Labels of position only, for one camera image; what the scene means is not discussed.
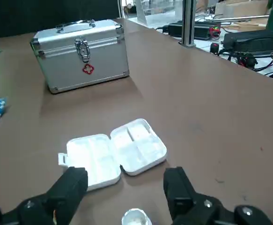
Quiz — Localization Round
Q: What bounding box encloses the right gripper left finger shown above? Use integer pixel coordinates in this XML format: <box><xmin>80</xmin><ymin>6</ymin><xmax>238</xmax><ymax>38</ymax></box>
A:
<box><xmin>0</xmin><ymin>166</ymin><xmax>89</xmax><ymax>225</ymax></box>

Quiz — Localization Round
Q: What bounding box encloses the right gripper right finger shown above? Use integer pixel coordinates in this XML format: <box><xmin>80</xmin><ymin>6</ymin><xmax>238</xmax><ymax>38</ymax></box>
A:
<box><xmin>163</xmin><ymin>166</ymin><xmax>273</xmax><ymax>225</ymax></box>

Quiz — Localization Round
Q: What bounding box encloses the small white medicine bottle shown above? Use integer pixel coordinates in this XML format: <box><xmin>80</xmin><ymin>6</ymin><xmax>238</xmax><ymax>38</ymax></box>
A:
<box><xmin>121</xmin><ymin>208</ymin><xmax>153</xmax><ymax>225</ymax></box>

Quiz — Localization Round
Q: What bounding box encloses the white open pill box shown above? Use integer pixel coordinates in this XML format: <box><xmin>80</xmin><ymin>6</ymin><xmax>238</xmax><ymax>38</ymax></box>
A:
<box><xmin>58</xmin><ymin>118</ymin><xmax>168</xmax><ymax>192</ymax></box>

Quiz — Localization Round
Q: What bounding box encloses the silver aluminium medicine case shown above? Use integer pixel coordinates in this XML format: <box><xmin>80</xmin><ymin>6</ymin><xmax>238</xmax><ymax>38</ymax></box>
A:
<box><xmin>30</xmin><ymin>19</ymin><xmax>130</xmax><ymax>95</ymax></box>

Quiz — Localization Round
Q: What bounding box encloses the large black equipment box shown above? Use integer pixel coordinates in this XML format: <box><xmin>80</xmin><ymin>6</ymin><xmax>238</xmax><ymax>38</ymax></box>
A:
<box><xmin>222</xmin><ymin>28</ymin><xmax>273</xmax><ymax>56</ymax></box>

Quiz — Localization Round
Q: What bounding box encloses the cardboard box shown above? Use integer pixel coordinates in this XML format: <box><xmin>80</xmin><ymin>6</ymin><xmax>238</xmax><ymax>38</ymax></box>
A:
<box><xmin>214</xmin><ymin>0</ymin><xmax>273</xmax><ymax>18</ymax></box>

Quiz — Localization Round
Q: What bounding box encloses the dark ribbed power supply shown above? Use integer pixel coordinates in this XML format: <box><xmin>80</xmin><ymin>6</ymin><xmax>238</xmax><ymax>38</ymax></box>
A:
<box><xmin>168</xmin><ymin>20</ymin><xmax>221</xmax><ymax>40</ymax></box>

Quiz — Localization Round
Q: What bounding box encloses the aluminium frame post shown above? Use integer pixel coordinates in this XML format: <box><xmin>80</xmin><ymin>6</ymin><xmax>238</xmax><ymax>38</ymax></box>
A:
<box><xmin>182</xmin><ymin>0</ymin><xmax>196</xmax><ymax>49</ymax></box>

